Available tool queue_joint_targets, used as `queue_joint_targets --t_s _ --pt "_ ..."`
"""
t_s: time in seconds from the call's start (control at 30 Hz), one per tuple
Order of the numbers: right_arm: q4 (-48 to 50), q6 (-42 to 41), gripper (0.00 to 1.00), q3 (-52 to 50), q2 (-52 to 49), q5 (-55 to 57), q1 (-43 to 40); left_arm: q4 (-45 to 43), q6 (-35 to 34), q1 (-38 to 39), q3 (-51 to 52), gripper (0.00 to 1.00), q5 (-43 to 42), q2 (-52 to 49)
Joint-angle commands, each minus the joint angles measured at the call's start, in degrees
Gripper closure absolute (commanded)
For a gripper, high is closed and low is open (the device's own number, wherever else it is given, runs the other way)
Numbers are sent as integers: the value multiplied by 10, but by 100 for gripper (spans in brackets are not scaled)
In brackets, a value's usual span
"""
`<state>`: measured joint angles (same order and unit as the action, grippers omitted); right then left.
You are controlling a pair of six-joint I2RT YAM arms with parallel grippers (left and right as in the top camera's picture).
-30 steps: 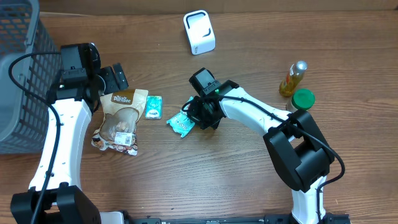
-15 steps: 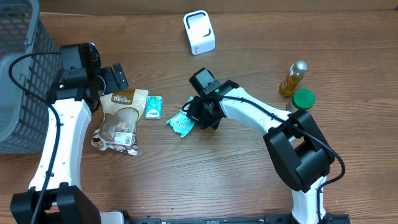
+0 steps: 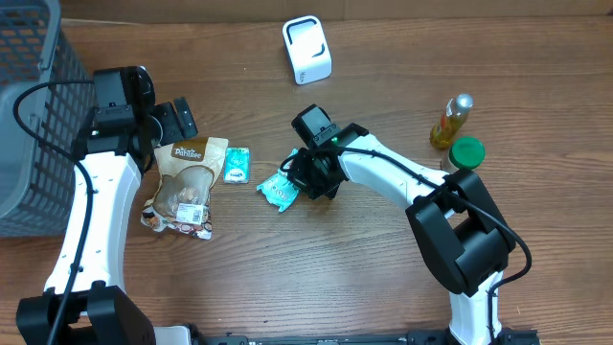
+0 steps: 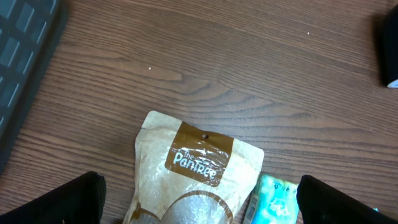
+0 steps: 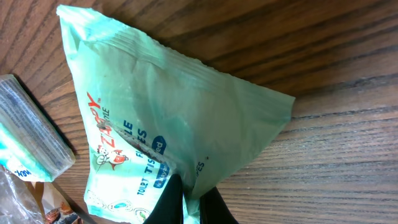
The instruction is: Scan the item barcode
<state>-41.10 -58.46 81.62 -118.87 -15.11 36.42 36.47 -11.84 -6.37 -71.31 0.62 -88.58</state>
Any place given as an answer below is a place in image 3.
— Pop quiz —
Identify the teal white box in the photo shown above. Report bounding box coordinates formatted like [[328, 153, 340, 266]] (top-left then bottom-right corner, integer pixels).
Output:
[[256, 149, 300, 213]]

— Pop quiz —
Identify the teal tissue packet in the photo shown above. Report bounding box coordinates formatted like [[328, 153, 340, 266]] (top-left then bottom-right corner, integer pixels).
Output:
[[223, 148, 251, 184]]

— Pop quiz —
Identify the white packet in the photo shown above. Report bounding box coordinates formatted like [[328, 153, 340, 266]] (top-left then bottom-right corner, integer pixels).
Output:
[[141, 137, 229, 241]]

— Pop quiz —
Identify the green lid jar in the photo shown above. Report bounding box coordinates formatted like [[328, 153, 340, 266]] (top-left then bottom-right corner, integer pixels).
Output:
[[441, 137, 487, 173]]

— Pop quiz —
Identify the yellow oil bottle silver cap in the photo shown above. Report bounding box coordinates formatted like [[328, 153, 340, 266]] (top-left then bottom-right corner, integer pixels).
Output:
[[430, 93, 474, 150]]

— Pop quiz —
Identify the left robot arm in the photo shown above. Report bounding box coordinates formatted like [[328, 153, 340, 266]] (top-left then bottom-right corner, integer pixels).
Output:
[[15, 66, 202, 345]]

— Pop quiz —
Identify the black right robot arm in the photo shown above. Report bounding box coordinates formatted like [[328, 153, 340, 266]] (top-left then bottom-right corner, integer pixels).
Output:
[[282, 104, 516, 344]]

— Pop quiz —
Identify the white barcode scanner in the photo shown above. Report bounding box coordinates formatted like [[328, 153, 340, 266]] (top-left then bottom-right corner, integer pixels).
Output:
[[282, 15, 332, 85]]

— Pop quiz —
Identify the grey plastic mesh basket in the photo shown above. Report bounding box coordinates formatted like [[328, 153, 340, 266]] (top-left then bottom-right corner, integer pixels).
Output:
[[1, 0, 96, 238]]

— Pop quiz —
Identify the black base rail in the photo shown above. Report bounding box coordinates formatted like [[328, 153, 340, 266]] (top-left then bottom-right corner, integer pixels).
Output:
[[152, 325, 541, 345]]

